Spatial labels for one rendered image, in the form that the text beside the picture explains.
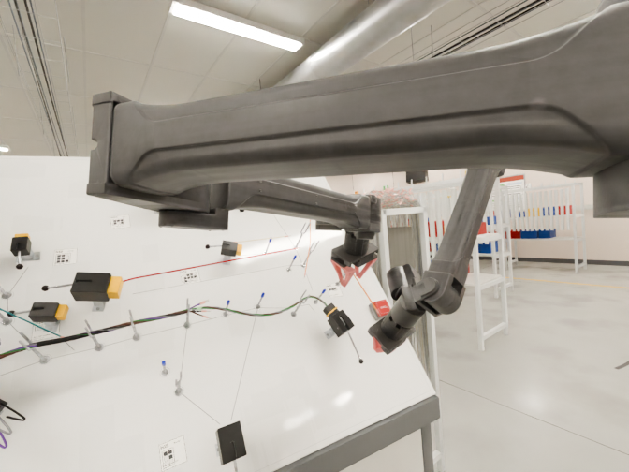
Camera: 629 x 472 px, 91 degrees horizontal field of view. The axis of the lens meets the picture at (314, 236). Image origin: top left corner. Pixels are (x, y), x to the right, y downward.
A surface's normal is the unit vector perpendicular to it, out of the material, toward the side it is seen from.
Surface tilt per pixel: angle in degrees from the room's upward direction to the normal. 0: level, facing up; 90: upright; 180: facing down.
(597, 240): 90
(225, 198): 82
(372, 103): 83
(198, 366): 54
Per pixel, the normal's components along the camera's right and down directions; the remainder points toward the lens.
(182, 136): -0.36, -0.05
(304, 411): 0.32, -0.59
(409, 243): -0.80, 0.10
